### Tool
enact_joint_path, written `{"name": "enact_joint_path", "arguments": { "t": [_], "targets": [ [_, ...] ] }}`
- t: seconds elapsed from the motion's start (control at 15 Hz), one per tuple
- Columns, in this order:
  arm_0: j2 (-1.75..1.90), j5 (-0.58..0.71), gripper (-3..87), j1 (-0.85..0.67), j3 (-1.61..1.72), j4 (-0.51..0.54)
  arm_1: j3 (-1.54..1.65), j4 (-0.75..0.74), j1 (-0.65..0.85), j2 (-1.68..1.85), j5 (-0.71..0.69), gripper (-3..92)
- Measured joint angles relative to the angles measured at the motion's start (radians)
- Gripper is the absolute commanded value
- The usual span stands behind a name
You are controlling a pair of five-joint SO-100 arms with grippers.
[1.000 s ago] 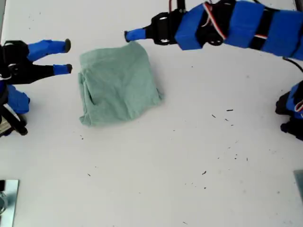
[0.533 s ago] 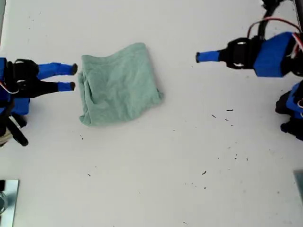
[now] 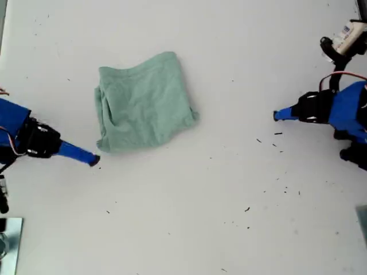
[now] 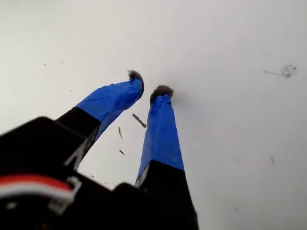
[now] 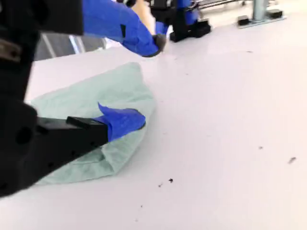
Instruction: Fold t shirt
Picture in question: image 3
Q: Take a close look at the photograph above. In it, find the black camera stalk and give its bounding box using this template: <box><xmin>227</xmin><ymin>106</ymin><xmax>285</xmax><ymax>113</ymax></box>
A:
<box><xmin>319</xmin><ymin>36</ymin><xmax>354</xmax><ymax>93</ymax></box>
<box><xmin>0</xmin><ymin>174</ymin><xmax>9</xmax><ymax>214</ymax></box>

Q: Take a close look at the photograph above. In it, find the white gripper camera box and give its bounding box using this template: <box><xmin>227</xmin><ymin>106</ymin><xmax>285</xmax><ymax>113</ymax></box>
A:
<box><xmin>332</xmin><ymin>19</ymin><xmax>367</xmax><ymax>56</ymax></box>

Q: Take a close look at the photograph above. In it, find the green t-shirt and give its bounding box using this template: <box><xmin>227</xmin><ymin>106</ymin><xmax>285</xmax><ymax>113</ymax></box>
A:
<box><xmin>93</xmin><ymin>51</ymin><xmax>201</xmax><ymax>155</ymax></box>

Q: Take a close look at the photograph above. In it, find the red white arm wire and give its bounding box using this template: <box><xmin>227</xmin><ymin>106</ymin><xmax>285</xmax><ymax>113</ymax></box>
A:
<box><xmin>0</xmin><ymin>125</ymin><xmax>29</xmax><ymax>158</ymax></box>

